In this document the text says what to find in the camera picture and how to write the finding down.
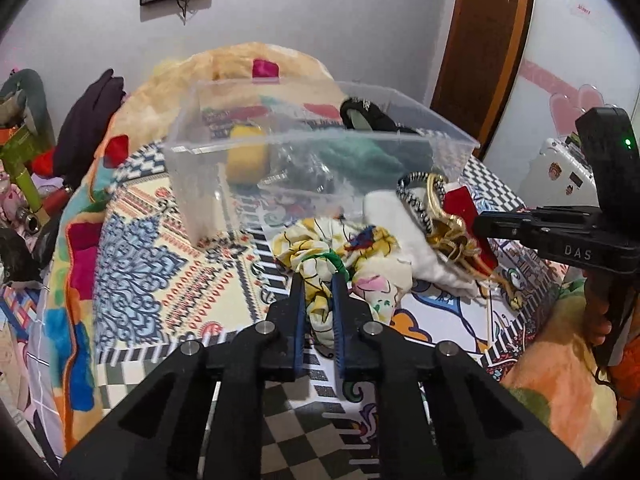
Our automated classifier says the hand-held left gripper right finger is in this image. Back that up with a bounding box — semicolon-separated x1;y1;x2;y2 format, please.
330;275;586;480

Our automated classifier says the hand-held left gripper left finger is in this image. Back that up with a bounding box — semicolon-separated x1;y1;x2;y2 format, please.
59;274;308;480

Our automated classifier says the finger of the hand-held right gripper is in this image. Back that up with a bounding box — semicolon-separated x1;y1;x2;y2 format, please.
472;206;602;262

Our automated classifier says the green hair tie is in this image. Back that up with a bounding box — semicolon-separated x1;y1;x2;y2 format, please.
300;252;349;282

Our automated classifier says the yellow floral cloth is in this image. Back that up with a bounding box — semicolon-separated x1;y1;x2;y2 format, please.
272;216;413;357

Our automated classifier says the clear plastic container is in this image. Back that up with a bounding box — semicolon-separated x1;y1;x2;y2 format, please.
162;79;482;249

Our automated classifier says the person's right hand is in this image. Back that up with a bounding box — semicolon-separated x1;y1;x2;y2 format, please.
581;267;614;348

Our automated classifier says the white suitcase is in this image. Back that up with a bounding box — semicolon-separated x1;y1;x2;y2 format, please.
520;137;602;212

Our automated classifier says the red cloth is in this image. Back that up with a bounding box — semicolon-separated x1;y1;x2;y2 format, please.
442;184;499;269

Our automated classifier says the white cloth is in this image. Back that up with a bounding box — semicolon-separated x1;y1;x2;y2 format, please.
362;191;482;297

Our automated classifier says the teal cloth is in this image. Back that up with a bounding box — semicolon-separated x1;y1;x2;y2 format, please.
299;134;403;177

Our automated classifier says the yellow sponge roll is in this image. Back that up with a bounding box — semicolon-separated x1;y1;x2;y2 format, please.
227;125;271;187

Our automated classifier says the patterned bed sheet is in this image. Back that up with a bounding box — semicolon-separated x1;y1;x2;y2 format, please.
91;136;568;480

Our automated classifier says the wooden door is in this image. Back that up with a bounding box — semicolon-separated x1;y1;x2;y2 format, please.
430;0;539;147

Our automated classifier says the colourful fleece blanket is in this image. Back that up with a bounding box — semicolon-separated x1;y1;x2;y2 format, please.
27;42;632;463

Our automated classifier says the dark purple cloth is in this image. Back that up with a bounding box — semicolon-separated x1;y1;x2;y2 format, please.
52;68;127;187

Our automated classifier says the grey plush toy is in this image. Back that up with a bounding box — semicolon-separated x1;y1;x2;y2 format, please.
0;67;57;147

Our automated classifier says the black white braided cord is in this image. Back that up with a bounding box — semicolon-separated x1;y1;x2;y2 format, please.
396;172;447;239

